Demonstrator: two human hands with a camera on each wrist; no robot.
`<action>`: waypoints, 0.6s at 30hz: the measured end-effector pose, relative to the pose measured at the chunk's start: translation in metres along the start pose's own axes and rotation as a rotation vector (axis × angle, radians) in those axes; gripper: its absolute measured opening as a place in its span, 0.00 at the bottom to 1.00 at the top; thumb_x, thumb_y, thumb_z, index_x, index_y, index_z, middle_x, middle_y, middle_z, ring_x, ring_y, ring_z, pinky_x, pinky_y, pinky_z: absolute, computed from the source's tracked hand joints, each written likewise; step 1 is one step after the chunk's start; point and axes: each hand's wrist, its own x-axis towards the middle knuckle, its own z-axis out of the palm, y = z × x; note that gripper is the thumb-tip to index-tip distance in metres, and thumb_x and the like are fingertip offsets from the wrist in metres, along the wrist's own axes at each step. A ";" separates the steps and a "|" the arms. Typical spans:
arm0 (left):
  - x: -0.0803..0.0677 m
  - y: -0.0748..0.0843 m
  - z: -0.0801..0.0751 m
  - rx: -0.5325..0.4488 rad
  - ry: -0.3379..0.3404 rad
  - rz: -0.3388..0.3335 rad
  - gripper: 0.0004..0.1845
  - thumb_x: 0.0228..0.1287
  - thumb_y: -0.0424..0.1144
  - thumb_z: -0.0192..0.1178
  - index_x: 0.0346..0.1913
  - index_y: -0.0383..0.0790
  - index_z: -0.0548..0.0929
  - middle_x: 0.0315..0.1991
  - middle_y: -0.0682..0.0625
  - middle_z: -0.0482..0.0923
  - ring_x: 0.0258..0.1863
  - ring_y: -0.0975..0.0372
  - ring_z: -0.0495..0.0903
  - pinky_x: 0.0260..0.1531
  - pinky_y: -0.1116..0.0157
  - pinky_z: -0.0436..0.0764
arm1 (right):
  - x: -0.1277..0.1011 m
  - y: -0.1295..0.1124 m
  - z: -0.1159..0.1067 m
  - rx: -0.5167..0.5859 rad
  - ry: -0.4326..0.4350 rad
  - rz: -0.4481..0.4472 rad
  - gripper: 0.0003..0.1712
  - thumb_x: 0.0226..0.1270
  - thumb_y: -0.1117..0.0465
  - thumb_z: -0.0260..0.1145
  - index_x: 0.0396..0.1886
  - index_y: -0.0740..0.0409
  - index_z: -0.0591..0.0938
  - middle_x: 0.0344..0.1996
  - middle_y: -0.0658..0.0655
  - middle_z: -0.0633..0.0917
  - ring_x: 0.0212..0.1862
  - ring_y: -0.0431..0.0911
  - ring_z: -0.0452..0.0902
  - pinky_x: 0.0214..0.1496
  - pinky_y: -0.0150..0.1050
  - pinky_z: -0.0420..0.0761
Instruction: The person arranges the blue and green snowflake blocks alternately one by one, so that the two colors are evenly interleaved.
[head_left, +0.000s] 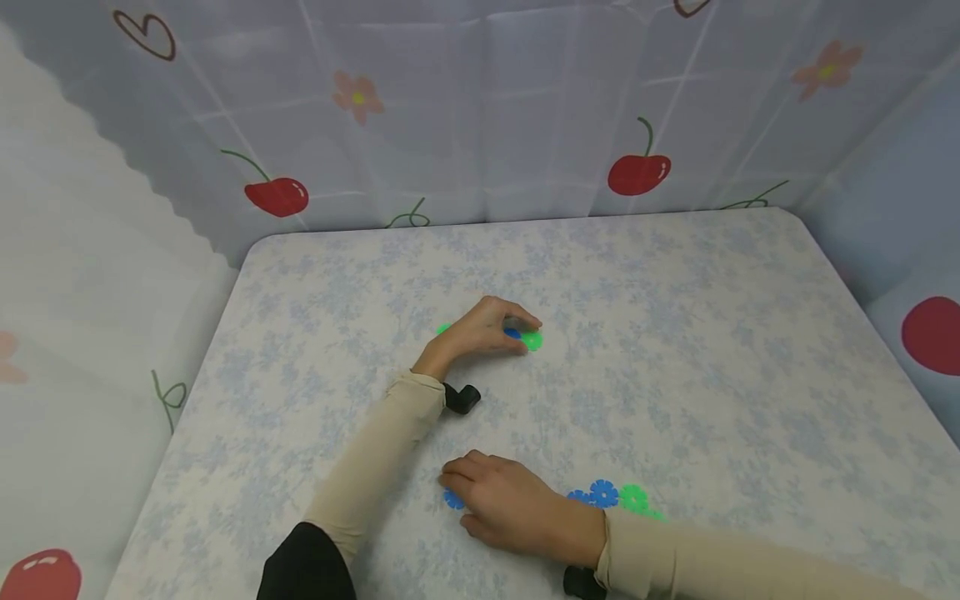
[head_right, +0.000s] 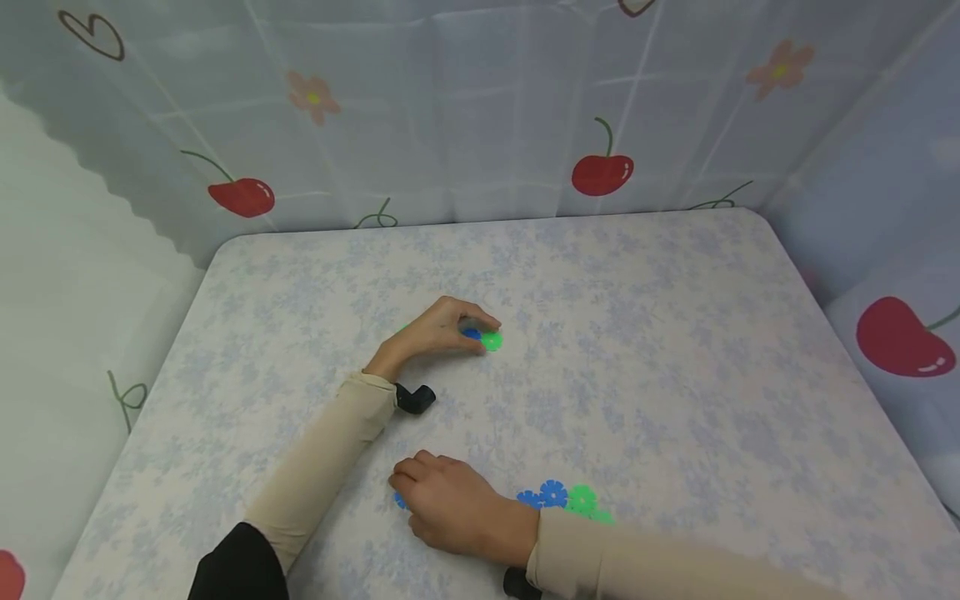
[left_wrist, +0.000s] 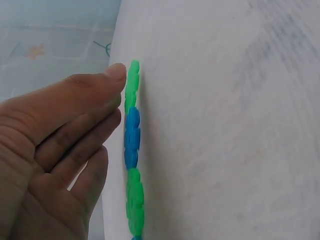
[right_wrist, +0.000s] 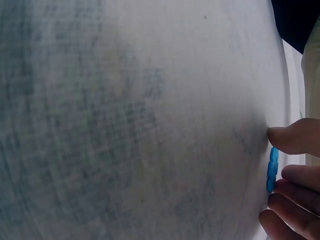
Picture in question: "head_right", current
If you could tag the person's right hand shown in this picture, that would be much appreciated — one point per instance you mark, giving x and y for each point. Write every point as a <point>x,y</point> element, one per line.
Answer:
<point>469,512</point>

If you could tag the person's left hand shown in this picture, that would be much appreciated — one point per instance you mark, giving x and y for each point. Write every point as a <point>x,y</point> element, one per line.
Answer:
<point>424,337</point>

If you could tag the person's right fingers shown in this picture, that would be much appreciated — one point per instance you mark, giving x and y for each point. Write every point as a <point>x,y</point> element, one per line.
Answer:
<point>416,471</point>

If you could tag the person's left thumb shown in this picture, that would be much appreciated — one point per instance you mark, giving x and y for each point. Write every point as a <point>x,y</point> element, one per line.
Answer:
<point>466,343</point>

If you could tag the person's right thumb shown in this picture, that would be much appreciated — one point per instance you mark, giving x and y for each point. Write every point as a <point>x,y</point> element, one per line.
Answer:
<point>417,517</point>

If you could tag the person's left index finger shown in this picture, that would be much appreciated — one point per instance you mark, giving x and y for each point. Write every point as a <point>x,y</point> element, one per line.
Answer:
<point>480,317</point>

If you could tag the blue plastic gear disc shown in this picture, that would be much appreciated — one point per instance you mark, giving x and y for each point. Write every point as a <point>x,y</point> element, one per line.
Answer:
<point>471,334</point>
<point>400,501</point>
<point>529,498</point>
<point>553,493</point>

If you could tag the green plastic gear disc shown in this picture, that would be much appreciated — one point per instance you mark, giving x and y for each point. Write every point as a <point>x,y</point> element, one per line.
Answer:
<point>581,498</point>
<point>491,341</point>
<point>601,517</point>

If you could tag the person's left forearm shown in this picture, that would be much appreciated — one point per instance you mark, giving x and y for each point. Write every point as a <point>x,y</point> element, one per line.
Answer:
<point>322,467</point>

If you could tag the person's right forearm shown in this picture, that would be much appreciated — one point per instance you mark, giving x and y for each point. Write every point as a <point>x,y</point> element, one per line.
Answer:
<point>645,558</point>

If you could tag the black wrist band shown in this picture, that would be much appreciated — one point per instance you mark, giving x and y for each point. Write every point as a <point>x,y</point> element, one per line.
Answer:
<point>520,584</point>
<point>415,398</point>

